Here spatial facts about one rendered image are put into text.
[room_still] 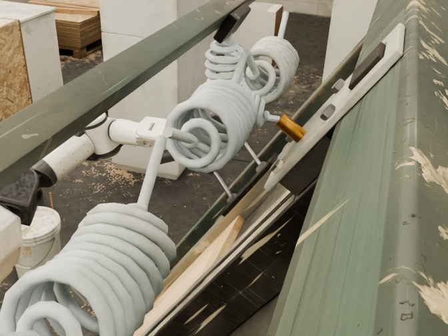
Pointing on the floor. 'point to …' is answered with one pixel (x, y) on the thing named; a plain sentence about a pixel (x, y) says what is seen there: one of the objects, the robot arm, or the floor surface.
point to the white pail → (39, 240)
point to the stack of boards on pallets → (79, 30)
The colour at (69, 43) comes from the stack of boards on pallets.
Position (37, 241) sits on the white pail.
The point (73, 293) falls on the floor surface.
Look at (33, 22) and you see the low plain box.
